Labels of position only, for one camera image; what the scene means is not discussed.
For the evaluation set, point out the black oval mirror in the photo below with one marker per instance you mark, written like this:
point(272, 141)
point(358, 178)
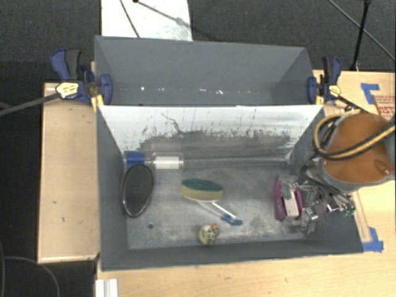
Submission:
point(137, 190)

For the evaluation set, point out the clear plastic bottle blue cap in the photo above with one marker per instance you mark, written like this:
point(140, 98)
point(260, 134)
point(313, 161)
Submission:
point(167, 162)

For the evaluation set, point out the grey metal bin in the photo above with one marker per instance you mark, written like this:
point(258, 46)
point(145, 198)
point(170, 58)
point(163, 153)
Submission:
point(191, 70)

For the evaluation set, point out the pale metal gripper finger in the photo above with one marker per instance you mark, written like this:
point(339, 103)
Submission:
point(306, 224)
point(290, 184)

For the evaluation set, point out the white and orange toy figure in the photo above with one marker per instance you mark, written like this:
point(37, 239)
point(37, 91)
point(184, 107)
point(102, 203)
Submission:
point(208, 234)

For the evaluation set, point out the green and yellow sponge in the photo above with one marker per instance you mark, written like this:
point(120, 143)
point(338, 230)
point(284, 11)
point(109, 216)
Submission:
point(201, 189)

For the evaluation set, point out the clear brush with blue tip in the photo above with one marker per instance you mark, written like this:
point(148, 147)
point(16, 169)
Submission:
point(227, 217)

